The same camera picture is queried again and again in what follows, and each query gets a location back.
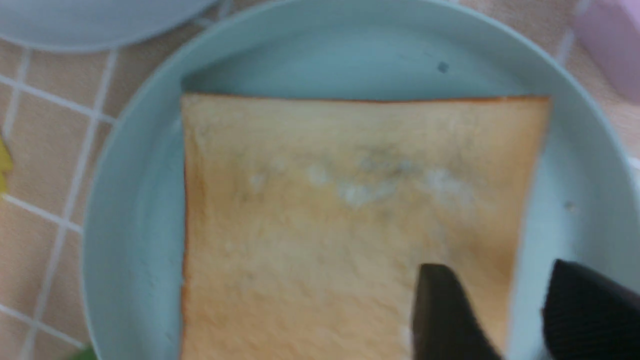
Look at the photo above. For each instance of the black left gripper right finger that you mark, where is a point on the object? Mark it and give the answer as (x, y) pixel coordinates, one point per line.
(588, 316)

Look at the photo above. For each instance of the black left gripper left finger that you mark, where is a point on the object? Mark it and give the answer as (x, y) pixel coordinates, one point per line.
(444, 326)

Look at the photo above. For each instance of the toast slice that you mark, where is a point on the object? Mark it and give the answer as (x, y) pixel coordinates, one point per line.
(306, 220)

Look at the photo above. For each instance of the teal green plate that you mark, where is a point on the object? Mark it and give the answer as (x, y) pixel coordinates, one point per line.
(584, 206)

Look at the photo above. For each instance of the pink cube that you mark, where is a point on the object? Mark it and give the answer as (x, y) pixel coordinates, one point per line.
(609, 30)

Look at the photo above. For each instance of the yellow cube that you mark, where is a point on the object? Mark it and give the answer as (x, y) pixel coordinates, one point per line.
(6, 165)

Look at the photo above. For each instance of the grey blue egg plate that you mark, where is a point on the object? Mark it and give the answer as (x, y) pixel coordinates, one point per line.
(87, 26)

